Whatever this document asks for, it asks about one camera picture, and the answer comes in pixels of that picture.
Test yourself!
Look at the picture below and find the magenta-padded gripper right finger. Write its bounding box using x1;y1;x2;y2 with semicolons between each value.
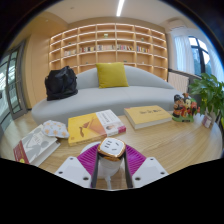
123;143;170;190

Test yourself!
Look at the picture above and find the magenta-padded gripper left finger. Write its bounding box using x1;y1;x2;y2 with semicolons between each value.
53;143;100;190

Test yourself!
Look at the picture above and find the white charger with gold trim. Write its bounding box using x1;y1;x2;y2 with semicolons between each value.
96;136;127;181

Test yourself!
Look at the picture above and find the yellow and orange book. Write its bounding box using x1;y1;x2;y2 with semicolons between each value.
67;108;128;147

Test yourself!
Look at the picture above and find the white pouch with orange dots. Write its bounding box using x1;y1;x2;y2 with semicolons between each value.
41;119;71;140

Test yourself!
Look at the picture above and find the grey and red book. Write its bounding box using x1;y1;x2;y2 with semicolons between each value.
12;123;62;167

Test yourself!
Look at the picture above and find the plain yellow book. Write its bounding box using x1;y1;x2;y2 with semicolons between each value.
123;104;174;131

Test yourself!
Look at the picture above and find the colourful figurine group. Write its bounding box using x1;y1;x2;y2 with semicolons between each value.
171;92;201;123

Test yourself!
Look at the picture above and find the small red and white cup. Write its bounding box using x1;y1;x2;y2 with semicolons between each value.
201;113;215;130

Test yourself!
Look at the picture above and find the grey curved sofa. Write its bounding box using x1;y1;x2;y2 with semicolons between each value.
30;64;184;126

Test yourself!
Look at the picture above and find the black bag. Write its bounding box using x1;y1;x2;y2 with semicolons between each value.
44;65;79;102

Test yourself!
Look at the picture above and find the white radiator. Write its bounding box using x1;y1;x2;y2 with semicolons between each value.
167;70;193;95

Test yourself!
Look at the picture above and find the green potted plant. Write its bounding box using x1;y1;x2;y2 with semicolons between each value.
187;72;224;126

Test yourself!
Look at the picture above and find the yellow cushion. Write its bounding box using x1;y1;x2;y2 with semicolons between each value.
95;61;130;89

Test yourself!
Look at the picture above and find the grey-framed glass door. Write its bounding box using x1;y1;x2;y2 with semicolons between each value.
0;39;30;121

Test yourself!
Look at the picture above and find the white sheer curtain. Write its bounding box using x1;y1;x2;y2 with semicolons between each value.
172;34;195;76

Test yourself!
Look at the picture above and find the dark-framed arched window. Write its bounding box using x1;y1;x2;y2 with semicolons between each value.
187;35;215;78

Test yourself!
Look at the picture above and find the lit wooden shelf unit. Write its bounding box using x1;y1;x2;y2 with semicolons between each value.
47;22;170;81

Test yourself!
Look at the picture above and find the long ceiling light strip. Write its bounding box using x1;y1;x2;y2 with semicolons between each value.
115;0;126;18

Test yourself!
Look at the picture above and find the white power strip cable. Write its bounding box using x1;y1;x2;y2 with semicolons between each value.
104;175;113;190

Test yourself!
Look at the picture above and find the white wall air conditioner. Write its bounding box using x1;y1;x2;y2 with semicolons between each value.
166;17;190;32

